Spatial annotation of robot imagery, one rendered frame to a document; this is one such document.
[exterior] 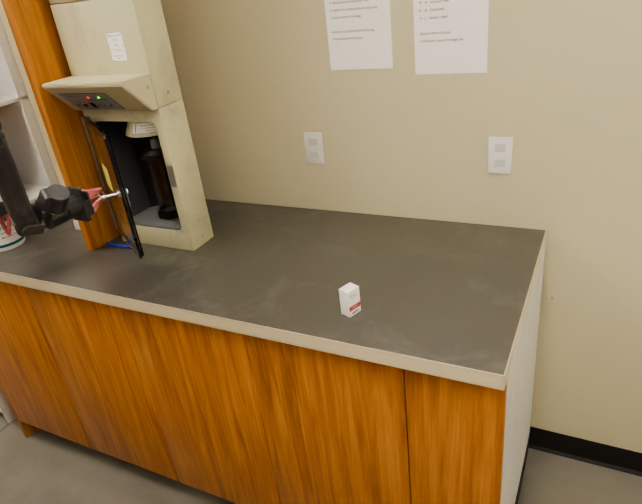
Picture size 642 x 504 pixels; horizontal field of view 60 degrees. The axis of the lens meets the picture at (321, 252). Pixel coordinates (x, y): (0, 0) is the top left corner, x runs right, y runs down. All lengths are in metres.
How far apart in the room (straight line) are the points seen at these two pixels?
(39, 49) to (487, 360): 1.53
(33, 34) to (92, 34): 0.20
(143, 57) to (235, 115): 0.52
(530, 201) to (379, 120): 0.53
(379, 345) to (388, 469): 0.43
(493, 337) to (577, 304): 0.68
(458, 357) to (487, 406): 0.14
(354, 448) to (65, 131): 1.31
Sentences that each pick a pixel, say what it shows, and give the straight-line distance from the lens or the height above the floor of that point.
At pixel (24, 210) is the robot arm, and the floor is 1.26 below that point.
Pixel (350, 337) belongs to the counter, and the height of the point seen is 0.94.
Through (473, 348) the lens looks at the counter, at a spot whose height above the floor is 0.94.
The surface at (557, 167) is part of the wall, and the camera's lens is 1.76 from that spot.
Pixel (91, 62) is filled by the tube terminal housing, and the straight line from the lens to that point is 1.86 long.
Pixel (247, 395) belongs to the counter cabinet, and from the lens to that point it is 1.67.
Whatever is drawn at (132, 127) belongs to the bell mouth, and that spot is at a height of 1.35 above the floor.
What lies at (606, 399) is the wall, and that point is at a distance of 2.19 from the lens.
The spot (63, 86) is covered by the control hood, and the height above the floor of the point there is 1.50.
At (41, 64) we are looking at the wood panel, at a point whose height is 1.56.
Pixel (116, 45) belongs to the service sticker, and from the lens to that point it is 1.77.
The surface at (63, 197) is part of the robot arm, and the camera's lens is 1.61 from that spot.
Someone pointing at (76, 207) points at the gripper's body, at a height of 1.20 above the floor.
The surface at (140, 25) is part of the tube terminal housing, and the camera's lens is 1.70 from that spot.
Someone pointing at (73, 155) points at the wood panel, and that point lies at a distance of 1.99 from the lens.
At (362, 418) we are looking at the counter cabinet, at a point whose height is 0.68.
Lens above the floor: 1.73
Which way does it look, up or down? 27 degrees down
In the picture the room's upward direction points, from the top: 7 degrees counter-clockwise
